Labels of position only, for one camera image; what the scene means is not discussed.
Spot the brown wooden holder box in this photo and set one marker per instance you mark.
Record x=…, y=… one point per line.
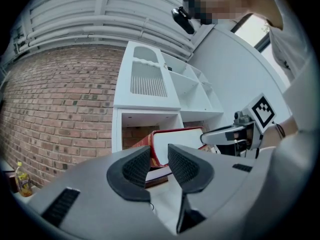
x=11, y=182

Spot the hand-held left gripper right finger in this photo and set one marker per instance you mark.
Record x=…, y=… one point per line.
x=220, y=184

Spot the black head camera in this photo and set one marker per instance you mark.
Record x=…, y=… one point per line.
x=183, y=20

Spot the person's right forearm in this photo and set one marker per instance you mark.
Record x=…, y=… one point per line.
x=290, y=131

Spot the black framed window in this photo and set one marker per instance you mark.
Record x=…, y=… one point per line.
x=252, y=31

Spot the white cabinet door ribbed glass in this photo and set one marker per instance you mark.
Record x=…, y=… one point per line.
x=147, y=81

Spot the person's head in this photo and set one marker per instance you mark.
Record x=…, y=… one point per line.
x=225, y=1

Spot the white ceiling pipes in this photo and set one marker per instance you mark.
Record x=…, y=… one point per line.
x=100, y=21

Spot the person's white shirt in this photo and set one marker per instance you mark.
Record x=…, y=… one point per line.
x=290, y=49

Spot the yellow drink bottle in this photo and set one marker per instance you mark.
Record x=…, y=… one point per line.
x=23, y=184

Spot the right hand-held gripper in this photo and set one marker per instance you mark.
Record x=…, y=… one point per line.
x=262, y=114

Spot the thick red book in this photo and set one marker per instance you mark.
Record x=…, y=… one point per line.
x=180, y=139

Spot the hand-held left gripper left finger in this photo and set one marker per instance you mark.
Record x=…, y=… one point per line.
x=87, y=191

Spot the person's right hand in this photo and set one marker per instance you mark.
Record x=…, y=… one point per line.
x=246, y=135

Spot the white shelf unit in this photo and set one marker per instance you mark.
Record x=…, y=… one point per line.
x=197, y=99

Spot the black wrist band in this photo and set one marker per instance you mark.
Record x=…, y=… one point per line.
x=281, y=130

